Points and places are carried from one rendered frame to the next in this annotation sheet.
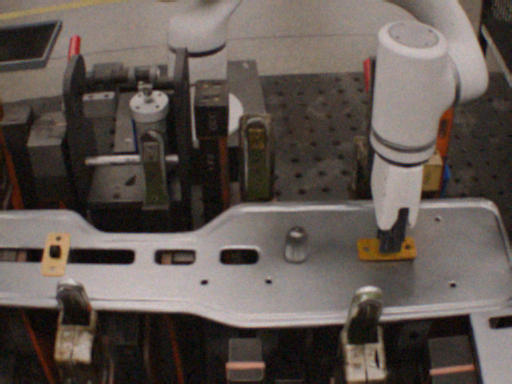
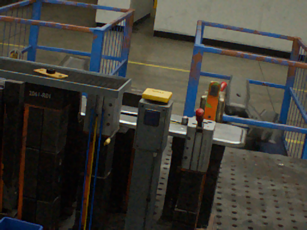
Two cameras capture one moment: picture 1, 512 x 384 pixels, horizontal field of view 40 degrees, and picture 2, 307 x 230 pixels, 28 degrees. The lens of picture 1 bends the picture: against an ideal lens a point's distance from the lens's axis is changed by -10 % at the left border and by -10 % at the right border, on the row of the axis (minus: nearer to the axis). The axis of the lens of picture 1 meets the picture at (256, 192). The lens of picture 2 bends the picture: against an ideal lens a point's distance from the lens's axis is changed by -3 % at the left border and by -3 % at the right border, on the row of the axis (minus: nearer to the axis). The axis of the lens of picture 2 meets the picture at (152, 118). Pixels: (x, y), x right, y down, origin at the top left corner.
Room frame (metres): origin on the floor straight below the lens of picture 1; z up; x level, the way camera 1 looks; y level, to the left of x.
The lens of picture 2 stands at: (2.43, 1.00, 1.51)
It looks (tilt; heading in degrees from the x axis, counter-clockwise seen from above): 16 degrees down; 189
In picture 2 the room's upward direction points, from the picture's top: 8 degrees clockwise
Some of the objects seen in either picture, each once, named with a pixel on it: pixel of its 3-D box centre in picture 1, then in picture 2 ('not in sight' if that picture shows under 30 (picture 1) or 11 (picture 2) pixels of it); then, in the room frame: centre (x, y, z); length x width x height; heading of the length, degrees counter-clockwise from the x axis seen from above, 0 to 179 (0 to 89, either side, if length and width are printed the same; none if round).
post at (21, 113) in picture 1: (36, 203); (11, 150); (0.93, 0.38, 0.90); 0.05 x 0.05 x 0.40; 1
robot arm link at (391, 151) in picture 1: (403, 134); not in sight; (0.72, -0.18, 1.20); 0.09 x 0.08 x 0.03; 1
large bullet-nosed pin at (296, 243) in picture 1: (296, 245); not in sight; (0.72, -0.05, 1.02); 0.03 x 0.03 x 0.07
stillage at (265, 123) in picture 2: not in sight; (244, 108); (-1.69, 0.95, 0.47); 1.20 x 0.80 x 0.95; 6
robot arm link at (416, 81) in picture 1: (412, 80); not in sight; (0.72, -0.18, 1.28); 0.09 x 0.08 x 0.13; 114
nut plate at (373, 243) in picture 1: (387, 246); not in sight; (0.72, -0.18, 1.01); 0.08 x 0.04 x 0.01; 91
